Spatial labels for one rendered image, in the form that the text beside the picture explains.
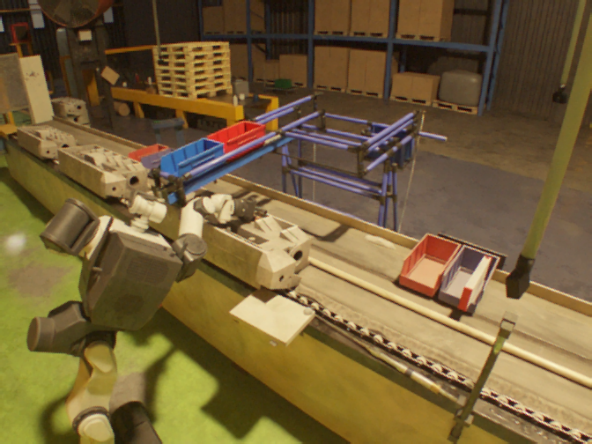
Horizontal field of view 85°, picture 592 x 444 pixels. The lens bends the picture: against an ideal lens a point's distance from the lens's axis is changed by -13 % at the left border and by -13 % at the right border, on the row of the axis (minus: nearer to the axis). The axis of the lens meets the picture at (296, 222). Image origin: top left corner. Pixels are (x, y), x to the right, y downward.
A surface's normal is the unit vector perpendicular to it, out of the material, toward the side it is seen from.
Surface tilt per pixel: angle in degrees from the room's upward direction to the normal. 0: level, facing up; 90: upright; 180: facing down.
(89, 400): 90
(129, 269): 86
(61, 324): 7
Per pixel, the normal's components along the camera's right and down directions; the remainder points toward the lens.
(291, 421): 0.00, -0.87
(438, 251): -0.62, 0.36
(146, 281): 0.61, 0.33
